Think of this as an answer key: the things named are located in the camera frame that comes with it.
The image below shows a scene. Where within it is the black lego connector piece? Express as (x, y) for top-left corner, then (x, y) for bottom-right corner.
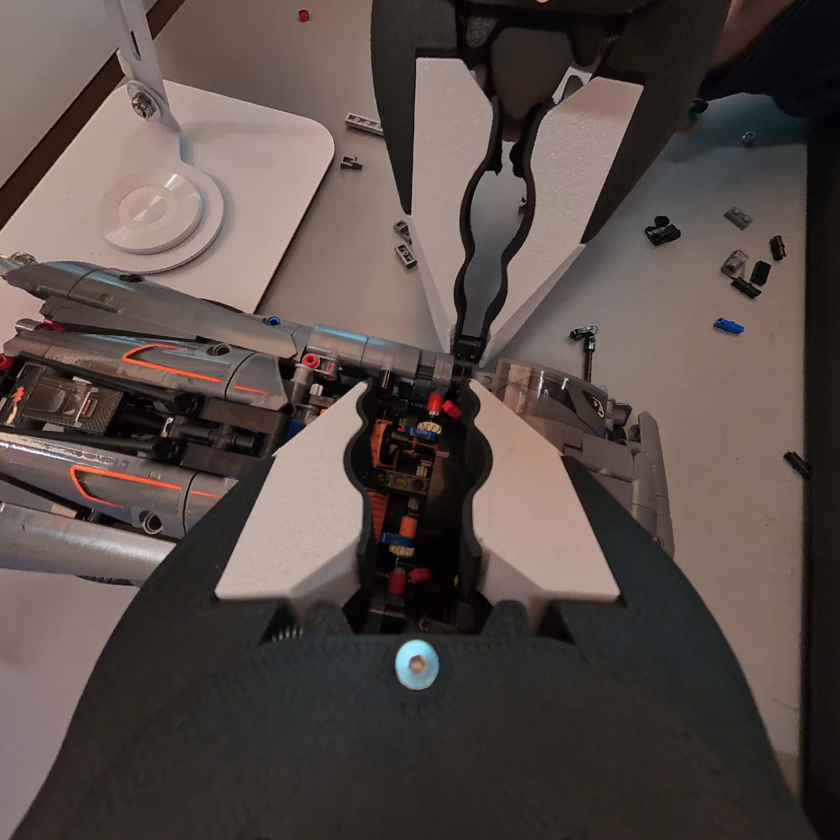
(453, 333), (488, 380)

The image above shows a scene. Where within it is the person's right forearm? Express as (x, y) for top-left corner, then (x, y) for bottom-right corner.
(712, 0), (775, 72)

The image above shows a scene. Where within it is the black lego axle with connector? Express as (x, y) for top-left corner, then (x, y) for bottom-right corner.
(569, 325), (599, 383)

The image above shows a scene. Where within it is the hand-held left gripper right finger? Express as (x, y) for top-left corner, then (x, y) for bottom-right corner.
(458, 379), (622, 632)

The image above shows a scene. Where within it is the white metal stand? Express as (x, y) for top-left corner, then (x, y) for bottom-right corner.
(0, 0), (337, 316)

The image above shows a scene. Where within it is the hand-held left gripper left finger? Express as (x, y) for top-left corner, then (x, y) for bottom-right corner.
(215, 379), (374, 624)

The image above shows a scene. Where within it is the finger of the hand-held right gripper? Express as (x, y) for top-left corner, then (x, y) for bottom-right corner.
(410, 58), (505, 352)
(474, 77), (645, 367)

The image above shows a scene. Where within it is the grey lego sports car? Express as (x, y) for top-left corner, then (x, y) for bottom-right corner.
(0, 255), (677, 588)

